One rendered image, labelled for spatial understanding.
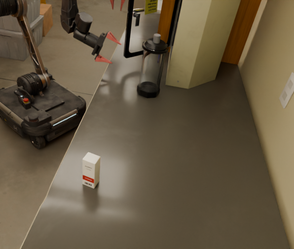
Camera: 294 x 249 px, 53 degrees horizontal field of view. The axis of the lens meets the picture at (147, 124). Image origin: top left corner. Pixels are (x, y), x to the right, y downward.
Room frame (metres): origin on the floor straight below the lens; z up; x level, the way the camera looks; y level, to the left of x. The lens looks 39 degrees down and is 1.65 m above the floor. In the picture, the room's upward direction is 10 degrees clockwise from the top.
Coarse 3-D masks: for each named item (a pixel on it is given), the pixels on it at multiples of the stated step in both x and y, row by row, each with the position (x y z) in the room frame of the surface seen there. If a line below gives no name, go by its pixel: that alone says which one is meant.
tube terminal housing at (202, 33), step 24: (192, 0) 1.21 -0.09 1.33; (216, 0) 1.24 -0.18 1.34; (240, 0) 1.35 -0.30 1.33; (192, 24) 1.21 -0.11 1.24; (216, 24) 1.27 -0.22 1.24; (192, 48) 1.21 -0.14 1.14; (216, 48) 1.30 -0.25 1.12; (168, 72) 1.21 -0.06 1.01; (192, 72) 1.22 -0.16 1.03; (216, 72) 1.35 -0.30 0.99
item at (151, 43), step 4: (156, 36) 1.11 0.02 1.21; (160, 36) 1.12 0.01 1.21; (148, 40) 1.13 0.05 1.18; (152, 40) 1.13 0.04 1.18; (156, 40) 1.11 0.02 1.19; (160, 40) 1.15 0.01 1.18; (148, 44) 1.10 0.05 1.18; (152, 44) 1.09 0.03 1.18; (156, 44) 1.10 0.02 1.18; (160, 44) 1.11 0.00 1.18; (164, 44) 1.11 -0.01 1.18; (152, 48) 1.08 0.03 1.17; (156, 48) 1.08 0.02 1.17; (160, 48) 1.09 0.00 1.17; (164, 48) 1.10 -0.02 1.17
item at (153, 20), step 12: (144, 0) 1.36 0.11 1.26; (156, 0) 1.42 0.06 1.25; (168, 0) 1.47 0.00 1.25; (144, 12) 1.37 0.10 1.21; (156, 12) 1.43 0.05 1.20; (168, 12) 1.48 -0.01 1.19; (132, 24) 1.33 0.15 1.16; (144, 24) 1.38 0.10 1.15; (156, 24) 1.43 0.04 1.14; (168, 24) 1.49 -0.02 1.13; (132, 36) 1.33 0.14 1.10; (144, 36) 1.38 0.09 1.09; (132, 48) 1.34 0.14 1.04
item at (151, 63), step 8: (168, 48) 1.12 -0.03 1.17; (144, 56) 1.10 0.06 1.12; (152, 56) 1.08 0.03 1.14; (160, 56) 1.09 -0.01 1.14; (144, 64) 1.09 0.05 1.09; (152, 64) 1.08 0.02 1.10; (160, 64) 1.09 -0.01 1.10; (144, 72) 1.09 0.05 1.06; (152, 72) 1.08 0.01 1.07; (160, 72) 1.10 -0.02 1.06; (144, 80) 1.09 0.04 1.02; (152, 80) 1.08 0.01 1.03; (144, 88) 1.08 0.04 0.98; (152, 88) 1.08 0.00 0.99
